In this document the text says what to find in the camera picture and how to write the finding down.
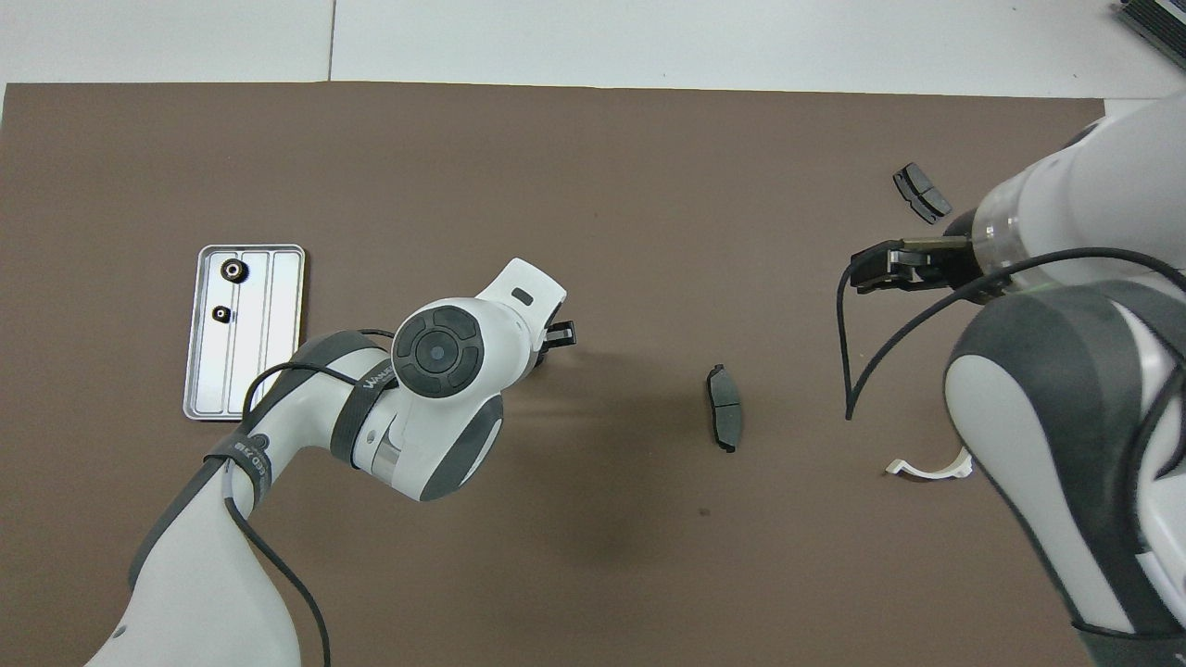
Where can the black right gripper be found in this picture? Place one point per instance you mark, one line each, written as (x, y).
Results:
(959, 255)

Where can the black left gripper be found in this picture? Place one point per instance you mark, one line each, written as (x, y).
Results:
(543, 350)

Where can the large black bearing gear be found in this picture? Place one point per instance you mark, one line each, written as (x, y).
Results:
(233, 270)

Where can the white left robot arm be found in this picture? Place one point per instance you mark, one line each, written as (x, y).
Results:
(185, 593)

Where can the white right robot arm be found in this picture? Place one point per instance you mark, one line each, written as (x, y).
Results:
(1112, 185)

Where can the silver metal tray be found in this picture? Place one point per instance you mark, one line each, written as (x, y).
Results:
(278, 306)

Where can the short grooved brake pad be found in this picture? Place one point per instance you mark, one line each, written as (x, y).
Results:
(922, 193)

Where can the brown table mat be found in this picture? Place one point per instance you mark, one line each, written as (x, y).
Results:
(593, 185)

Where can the long dark brake pad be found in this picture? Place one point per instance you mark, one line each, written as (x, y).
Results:
(725, 408)

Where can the dark ribbed device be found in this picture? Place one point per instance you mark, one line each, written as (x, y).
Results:
(1158, 23)

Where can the white curved plastic bracket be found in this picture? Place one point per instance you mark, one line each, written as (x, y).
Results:
(927, 472)

